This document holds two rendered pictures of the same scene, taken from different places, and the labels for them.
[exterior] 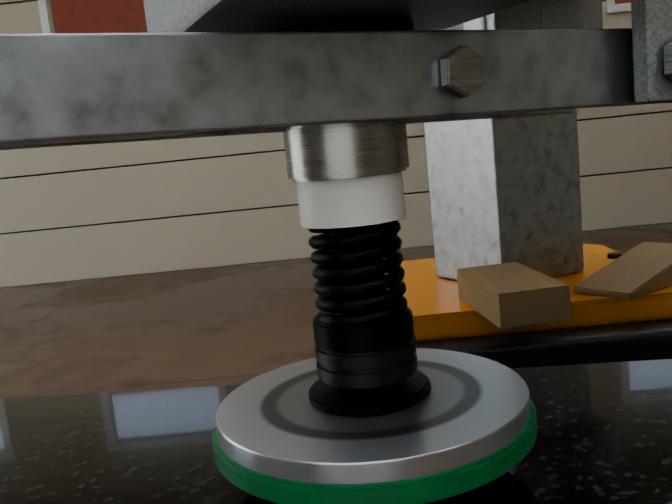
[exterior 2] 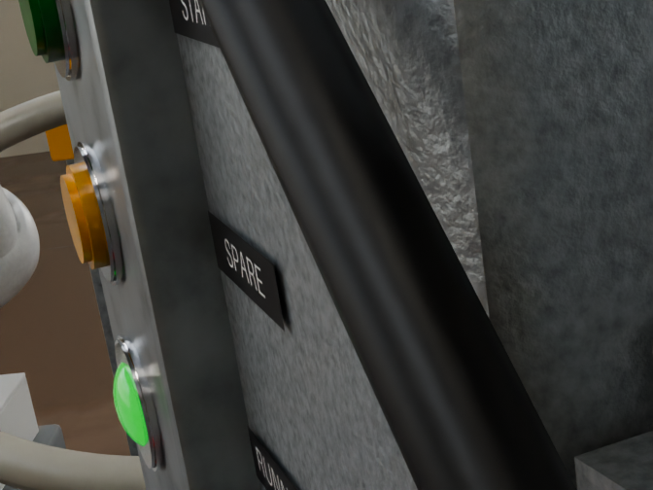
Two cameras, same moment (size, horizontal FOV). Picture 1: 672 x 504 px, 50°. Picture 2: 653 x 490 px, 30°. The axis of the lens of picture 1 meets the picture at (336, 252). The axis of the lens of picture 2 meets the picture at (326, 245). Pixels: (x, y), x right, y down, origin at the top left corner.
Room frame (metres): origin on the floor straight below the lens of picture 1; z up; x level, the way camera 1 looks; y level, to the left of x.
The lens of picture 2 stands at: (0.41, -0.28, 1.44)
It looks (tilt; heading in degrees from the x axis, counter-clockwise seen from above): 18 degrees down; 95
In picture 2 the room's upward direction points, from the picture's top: 9 degrees counter-clockwise
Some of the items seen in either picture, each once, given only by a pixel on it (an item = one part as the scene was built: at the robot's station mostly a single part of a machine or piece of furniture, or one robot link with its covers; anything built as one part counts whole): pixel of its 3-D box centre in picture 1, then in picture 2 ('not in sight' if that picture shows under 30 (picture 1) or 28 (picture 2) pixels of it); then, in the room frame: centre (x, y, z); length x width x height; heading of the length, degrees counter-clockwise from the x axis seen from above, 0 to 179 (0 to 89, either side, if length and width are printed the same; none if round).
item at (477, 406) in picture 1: (370, 402); not in sight; (0.48, -0.01, 0.87); 0.21 x 0.21 x 0.01
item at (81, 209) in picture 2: not in sight; (92, 214); (0.33, 0.00, 1.37); 0.03 x 0.01 x 0.03; 113
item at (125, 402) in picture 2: not in sight; (142, 402); (0.34, 0.00, 1.32); 0.02 x 0.01 x 0.02; 113
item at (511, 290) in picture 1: (509, 292); not in sight; (1.05, -0.25, 0.81); 0.20 x 0.10 x 0.05; 6
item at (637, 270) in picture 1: (637, 268); not in sight; (1.13, -0.47, 0.80); 0.20 x 0.10 x 0.05; 125
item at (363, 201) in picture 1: (350, 194); not in sight; (0.48, -0.01, 1.02); 0.07 x 0.07 x 0.04
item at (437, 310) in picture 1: (508, 282); not in sight; (1.30, -0.31, 0.76); 0.49 x 0.49 x 0.05; 88
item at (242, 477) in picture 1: (371, 407); not in sight; (0.48, -0.01, 0.87); 0.22 x 0.22 x 0.04
